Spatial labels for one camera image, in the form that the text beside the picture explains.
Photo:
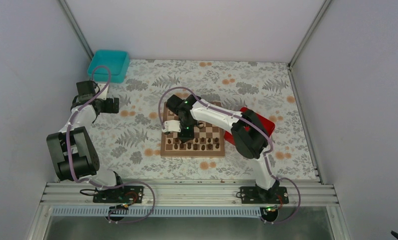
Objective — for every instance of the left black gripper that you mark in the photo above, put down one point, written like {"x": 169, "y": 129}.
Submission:
{"x": 109, "y": 109}

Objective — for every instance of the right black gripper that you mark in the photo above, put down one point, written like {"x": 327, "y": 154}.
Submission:
{"x": 188, "y": 136}

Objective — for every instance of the red plastic tray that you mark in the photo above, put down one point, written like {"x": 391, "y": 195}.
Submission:
{"x": 266, "y": 124}

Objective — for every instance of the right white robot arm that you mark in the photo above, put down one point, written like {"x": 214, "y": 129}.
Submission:
{"x": 201, "y": 110}

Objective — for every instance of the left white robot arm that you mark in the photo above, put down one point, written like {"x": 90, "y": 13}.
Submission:
{"x": 71, "y": 149}

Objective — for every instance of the wooden chessboard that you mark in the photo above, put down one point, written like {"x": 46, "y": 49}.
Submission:
{"x": 202, "y": 130}

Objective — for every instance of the floral patterned table mat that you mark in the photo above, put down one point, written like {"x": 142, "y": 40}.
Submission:
{"x": 130, "y": 142}

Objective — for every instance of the teal plastic bin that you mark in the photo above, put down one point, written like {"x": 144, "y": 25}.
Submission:
{"x": 116, "y": 61}

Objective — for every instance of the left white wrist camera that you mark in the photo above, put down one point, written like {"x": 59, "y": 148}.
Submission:
{"x": 101, "y": 88}

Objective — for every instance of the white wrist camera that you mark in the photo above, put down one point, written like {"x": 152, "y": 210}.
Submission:
{"x": 170, "y": 126}
{"x": 101, "y": 88}

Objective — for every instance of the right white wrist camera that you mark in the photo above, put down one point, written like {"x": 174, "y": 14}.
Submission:
{"x": 170, "y": 126}

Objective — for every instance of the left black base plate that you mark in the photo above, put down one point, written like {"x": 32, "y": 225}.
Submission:
{"x": 127, "y": 194}

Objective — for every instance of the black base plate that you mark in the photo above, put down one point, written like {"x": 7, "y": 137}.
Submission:
{"x": 127, "y": 194}
{"x": 251, "y": 194}

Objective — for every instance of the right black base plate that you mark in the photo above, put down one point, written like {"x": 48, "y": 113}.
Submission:
{"x": 251, "y": 194}

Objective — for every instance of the aluminium mounting rail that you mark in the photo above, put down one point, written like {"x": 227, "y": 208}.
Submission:
{"x": 190, "y": 210}

